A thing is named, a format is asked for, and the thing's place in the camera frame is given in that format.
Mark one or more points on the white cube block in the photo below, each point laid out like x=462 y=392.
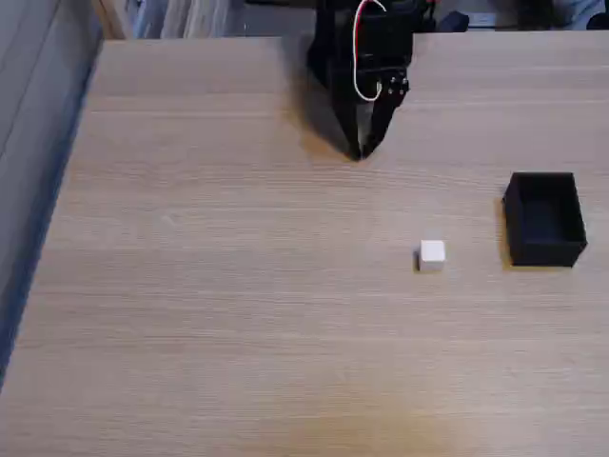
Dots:
x=432 y=255

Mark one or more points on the black open box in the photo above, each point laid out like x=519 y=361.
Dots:
x=547 y=238

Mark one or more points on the dark blue pouch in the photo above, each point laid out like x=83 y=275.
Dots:
x=453 y=22

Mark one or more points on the white paper label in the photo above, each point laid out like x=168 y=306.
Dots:
x=481 y=19

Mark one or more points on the light wooden beam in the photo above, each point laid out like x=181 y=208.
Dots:
x=110 y=18

